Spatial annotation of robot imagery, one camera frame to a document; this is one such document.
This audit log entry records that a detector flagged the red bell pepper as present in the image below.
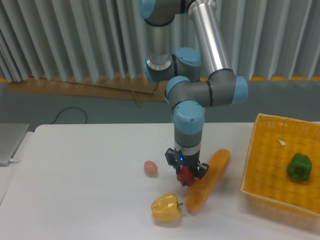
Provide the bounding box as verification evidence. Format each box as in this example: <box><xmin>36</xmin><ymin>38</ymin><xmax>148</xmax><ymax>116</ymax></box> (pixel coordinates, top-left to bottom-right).
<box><xmin>176</xmin><ymin>166</ymin><xmax>196</xmax><ymax>187</ymax></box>

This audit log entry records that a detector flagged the green bell pepper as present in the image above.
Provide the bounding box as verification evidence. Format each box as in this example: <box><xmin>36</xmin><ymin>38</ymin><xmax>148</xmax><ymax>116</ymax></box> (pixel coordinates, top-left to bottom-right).
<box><xmin>286</xmin><ymin>152</ymin><xmax>313</xmax><ymax>182</ymax></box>

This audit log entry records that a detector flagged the black floor cable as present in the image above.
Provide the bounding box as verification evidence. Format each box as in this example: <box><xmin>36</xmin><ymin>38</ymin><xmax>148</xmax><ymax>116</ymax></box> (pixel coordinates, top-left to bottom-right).
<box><xmin>48</xmin><ymin>106</ymin><xmax>88</xmax><ymax>125</ymax></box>

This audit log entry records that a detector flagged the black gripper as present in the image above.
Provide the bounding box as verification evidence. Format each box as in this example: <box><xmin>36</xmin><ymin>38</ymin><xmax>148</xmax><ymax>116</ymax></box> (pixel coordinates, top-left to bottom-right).
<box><xmin>165</xmin><ymin>148</ymin><xmax>209</xmax><ymax>180</ymax></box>

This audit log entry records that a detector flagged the yellow bell pepper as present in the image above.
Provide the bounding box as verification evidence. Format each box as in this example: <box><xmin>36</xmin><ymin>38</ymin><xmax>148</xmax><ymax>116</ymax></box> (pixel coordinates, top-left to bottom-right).
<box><xmin>150</xmin><ymin>193</ymin><xmax>183</xmax><ymax>223</ymax></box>

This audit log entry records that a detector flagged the silver laptop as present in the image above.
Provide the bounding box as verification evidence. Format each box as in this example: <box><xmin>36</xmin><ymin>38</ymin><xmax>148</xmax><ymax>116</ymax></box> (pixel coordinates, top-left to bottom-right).
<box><xmin>0</xmin><ymin>123</ymin><xmax>29</xmax><ymax>167</ymax></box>

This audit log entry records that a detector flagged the long orange bread loaf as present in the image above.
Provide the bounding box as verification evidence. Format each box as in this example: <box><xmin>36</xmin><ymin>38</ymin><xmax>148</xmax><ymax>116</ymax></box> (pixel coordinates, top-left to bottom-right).
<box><xmin>185</xmin><ymin>149</ymin><xmax>230</xmax><ymax>213</ymax></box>

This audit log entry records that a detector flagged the yellow woven basket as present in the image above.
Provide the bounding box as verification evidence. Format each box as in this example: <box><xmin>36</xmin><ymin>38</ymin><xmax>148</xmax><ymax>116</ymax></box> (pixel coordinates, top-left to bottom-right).
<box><xmin>240</xmin><ymin>113</ymin><xmax>320</xmax><ymax>217</ymax></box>

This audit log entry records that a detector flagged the brown cardboard sheet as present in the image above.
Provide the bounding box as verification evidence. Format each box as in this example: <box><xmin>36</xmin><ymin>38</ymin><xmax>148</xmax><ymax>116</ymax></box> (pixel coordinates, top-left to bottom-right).
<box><xmin>5</xmin><ymin>73</ymin><xmax>167</xmax><ymax>106</ymax></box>

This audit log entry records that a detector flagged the brown egg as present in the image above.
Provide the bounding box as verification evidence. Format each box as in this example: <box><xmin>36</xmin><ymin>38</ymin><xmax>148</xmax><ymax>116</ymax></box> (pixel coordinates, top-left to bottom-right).
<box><xmin>143</xmin><ymin>160</ymin><xmax>158</xmax><ymax>176</ymax></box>

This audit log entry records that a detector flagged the white paper tag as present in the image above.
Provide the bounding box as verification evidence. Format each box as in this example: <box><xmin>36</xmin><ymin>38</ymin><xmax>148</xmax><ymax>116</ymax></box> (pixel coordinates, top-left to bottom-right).
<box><xmin>277</xmin><ymin>139</ymin><xmax>286</xmax><ymax>146</ymax></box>

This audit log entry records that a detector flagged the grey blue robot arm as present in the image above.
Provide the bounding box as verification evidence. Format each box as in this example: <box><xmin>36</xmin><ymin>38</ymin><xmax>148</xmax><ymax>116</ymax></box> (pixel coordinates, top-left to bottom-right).
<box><xmin>138</xmin><ymin>0</ymin><xmax>248</xmax><ymax>180</ymax></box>

